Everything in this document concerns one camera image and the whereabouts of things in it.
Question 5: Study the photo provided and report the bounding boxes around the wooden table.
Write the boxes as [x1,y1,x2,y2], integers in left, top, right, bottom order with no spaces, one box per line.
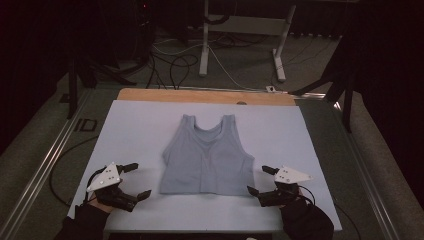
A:
[116,87,297,107]

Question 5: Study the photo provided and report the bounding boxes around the metal floor rail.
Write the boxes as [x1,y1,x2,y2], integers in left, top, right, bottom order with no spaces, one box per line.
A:
[332,100,403,240]
[0,89,95,240]

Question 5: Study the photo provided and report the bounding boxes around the looped black floor cables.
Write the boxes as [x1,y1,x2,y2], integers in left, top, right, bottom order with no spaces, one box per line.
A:
[145,52,200,91]

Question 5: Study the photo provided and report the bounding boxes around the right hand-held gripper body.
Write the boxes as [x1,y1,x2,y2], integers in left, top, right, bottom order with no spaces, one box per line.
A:
[257,165,315,208]

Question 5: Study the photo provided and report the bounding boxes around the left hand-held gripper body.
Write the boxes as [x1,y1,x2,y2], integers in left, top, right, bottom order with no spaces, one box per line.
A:
[85,162,139,213]

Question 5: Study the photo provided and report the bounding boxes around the dark computer tower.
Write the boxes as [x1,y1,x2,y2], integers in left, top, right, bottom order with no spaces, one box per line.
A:
[108,0,157,69]

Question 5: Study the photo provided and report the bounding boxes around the white table mat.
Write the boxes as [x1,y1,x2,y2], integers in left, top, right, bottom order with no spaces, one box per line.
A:
[66,99,344,234]

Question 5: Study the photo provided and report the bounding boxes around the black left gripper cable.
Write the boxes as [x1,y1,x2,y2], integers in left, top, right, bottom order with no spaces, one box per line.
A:
[83,167,108,205]

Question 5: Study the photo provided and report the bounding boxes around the grey tank top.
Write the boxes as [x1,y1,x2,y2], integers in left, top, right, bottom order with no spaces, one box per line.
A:
[158,113,256,197]

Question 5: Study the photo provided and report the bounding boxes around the long black floor cable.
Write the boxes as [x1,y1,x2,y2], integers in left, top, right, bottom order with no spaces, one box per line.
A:
[48,134,100,207]

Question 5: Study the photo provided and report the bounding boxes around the black stand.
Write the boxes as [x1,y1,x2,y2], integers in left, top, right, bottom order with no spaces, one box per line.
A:
[65,54,138,121]
[289,34,360,134]

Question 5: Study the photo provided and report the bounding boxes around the white floor cable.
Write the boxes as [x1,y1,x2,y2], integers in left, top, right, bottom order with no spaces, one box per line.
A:
[152,37,268,92]

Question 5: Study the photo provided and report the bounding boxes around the white metal desk frame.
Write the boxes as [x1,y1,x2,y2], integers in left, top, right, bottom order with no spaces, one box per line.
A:
[198,0,297,83]

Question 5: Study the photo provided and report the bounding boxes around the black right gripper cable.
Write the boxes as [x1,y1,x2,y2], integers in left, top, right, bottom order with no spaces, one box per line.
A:
[297,184,317,207]

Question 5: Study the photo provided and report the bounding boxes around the person's left hand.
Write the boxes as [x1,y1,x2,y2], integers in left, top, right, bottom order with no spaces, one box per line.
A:
[87,197,116,215]

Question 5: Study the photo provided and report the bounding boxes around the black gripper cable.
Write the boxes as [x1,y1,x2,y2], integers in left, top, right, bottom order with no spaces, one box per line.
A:
[297,184,317,207]
[83,167,108,205]

